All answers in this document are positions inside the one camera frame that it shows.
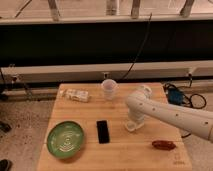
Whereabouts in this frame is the white sponge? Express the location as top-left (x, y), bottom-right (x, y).
top-left (125, 121), bottom-right (144, 132)

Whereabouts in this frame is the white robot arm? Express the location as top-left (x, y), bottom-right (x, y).
top-left (125, 84), bottom-right (213, 143)

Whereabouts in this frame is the black phone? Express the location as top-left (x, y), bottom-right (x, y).
top-left (97, 120), bottom-right (110, 144)

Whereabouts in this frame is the brown sausage-like object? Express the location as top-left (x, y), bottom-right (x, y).
top-left (152, 140), bottom-right (176, 150)

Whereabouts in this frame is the clear plastic cup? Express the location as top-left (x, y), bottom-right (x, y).
top-left (101, 79), bottom-right (117, 100)

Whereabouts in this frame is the blue box on floor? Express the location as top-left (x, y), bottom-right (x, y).
top-left (167, 89), bottom-right (183, 105)

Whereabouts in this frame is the white plastic packet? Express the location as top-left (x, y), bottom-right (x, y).
top-left (61, 89), bottom-right (89, 102)

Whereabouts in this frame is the green round plate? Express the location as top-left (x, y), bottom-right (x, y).
top-left (46, 121), bottom-right (85, 159)

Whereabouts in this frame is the black shoe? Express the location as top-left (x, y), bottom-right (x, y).
top-left (0, 159), bottom-right (12, 171)

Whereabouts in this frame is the black floor cable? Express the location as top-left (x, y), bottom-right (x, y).
top-left (162, 73), bottom-right (208, 139)

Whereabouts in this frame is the black hanging cable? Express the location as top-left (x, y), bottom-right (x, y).
top-left (117, 12), bottom-right (153, 82)

